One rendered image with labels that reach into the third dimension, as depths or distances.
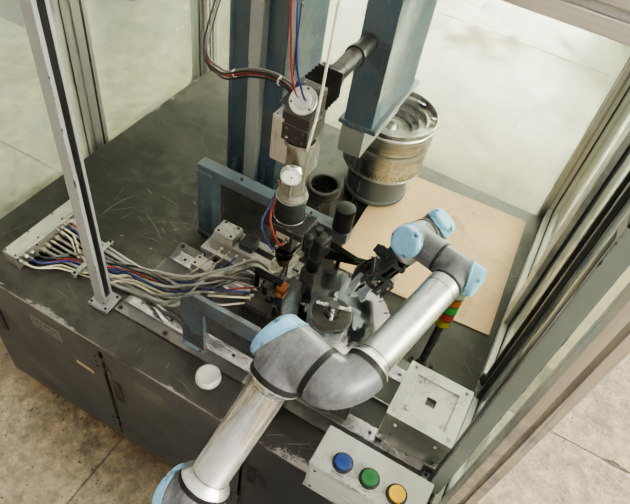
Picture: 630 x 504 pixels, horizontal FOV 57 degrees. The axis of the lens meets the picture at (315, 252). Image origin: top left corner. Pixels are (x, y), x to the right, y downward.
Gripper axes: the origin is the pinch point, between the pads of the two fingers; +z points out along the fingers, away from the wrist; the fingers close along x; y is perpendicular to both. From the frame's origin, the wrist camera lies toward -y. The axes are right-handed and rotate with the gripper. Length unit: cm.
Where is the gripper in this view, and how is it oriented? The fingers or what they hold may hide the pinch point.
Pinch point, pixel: (351, 291)
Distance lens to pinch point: 160.3
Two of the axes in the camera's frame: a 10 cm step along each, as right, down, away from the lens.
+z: -6.2, 5.7, 5.4
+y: -1.6, 5.8, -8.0
